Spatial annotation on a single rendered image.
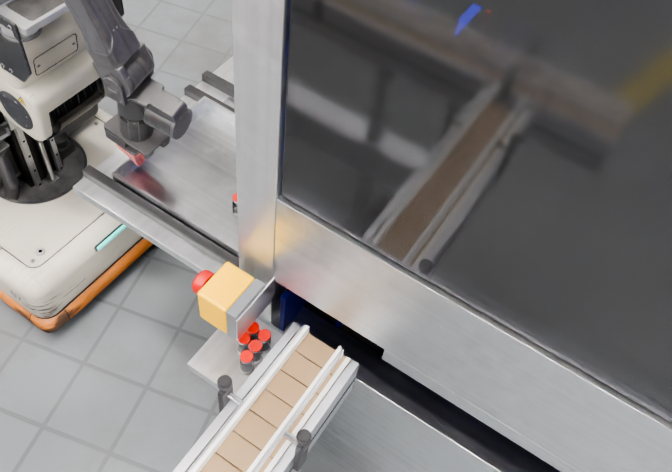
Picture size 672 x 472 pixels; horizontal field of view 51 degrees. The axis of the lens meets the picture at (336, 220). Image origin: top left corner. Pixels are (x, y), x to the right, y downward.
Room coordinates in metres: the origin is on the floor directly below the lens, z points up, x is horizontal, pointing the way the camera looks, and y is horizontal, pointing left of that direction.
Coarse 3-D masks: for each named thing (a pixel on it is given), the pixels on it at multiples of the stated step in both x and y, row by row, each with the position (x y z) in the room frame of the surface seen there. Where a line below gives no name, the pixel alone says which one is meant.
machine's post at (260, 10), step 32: (256, 0) 0.58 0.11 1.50; (288, 0) 0.57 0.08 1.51; (256, 32) 0.58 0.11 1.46; (288, 32) 0.57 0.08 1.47; (256, 64) 0.58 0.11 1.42; (256, 96) 0.58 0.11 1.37; (256, 128) 0.58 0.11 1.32; (256, 160) 0.58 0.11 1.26; (256, 192) 0.58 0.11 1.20; (256, 224) 0.58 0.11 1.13; (256, 256) 0.58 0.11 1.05
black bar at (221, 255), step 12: (84, 168) 0.81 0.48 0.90; (96, 180) 0.79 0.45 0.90; (108, 180) 0.79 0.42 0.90; (120, 192) 0.77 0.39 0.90; (132, 192) 0.77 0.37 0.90; (132, 204) 0.75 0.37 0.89; (144, 204) 0.75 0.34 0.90; (156, 216) 0.73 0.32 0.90; (168, 216) 0.73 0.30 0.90; (168, 228) 0.72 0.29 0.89; (180, 228) 0.71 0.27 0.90; (192, 240) 0.69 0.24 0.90; (204, 240) 0.69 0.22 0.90; (204, 252) 0.68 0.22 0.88; (216, 252) 0.67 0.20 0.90; (228, 252) 0.68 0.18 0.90
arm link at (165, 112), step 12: (108, 84) 0.79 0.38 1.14; (120, 84) 0.79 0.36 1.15; (144, 84) 0.83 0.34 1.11; (156, 84) 0.84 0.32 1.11; (108, 96) 0.80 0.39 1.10; (120, 96) 0.79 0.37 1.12; (132, 96) 0.81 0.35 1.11; (144, 96) 0.81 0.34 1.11; (156, 96) 0.82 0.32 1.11; (168, 96) 0.82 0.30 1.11; (156, 108) 0.80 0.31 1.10; (168, 108) 0.80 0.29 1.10; (180, 108) 0.81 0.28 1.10; (144, 120) 0.80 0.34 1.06; (156, 120) 0.79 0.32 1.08; (168, 120) 0.79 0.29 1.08; (180, 120) 0.80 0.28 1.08; (168, 132) 0.78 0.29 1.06; (180, 132) 0.80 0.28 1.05
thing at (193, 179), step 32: (192, 128) 0.97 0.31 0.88; (224, 128) 0.98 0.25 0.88; (128, 160) 0.83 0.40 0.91; (160, 160) 0.87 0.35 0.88; (192, 160) 0.89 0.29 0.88; (224, 160) 0.90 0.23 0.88; (160, 192) 0.80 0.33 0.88; (192, 192) 0.81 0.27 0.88; (224, 192) 0.82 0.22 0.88; (192, 224) 0.72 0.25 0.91; (224, 224) 0.75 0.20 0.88
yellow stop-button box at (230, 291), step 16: (224, 272) 0.55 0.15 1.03; (240, 272) 0.56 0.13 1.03; (208, 288) 0.52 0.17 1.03; (224, 288) 0.53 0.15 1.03; (240, 288) 0.53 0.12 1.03; (256, 288) 0.53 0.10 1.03; (208, 304) 0.50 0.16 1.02; (224, 304) 0.50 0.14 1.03; (240, 304) 0.50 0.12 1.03; (208, 320) 0.50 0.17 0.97; (224, 320) 0.49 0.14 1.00
